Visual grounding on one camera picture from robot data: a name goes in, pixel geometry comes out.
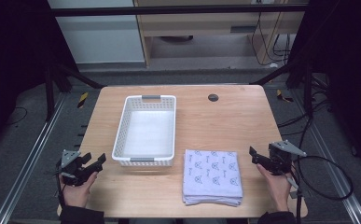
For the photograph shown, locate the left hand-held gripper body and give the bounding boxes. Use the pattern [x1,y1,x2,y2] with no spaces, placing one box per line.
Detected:
[56,149,91,188]

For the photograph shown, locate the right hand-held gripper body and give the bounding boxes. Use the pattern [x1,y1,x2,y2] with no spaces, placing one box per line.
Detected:
[268,139,307,176]

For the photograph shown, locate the person's left hand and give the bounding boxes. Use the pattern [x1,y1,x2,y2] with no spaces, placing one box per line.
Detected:
[60,172,99,209]

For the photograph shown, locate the person's right hand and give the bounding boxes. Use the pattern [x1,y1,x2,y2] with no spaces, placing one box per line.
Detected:
[256,163,295,213]

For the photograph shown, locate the folded lilac printed cloth stack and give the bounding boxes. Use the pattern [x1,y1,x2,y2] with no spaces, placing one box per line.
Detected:
[182,148,244,207]

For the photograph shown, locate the black upright pole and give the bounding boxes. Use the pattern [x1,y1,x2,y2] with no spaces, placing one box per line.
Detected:
[295,189,304,224]

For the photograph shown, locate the white plastic basket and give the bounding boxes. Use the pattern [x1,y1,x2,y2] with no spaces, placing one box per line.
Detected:
[111,94,177,168]

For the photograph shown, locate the black yellow floor tape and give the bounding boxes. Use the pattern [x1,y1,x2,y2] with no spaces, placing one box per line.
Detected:
[276,89,295,104]
[76,91,90,109]

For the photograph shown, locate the black metal stand legs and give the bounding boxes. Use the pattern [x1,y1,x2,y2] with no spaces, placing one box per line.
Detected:
[43,60,106,123]
[250,57,315,118]

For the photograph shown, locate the white cabinet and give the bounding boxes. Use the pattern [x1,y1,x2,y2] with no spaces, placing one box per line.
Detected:
[47,0,146,65]

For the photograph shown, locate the light wooden desk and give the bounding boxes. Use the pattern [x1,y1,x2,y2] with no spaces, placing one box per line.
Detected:
[132,0,308,68]

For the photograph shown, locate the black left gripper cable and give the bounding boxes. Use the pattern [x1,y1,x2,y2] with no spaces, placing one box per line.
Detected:
[54,160,66,209]

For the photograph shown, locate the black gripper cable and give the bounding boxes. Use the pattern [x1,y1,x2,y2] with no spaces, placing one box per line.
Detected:
[54,160,66,209]
[291,155,355,202]

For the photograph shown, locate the black floor cables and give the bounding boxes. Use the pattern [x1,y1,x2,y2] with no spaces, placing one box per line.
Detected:
[276,74,336,150]

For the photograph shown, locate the aluminium floor rail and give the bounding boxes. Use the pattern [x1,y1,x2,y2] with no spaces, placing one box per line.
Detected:
[292,89,361,224]
[0,92,68,224]

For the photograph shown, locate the thin black floor cable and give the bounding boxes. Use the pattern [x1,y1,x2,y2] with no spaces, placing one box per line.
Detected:
[5,106,29,127]

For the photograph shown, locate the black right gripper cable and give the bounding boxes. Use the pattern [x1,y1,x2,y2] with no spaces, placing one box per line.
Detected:
[291,155,355,202]

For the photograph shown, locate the black hanging desk cables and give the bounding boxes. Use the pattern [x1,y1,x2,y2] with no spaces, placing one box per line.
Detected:
[250,11,292,67]

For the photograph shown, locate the black horizontal frame bar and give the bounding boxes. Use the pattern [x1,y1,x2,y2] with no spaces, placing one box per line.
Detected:
[49,3,309,18]

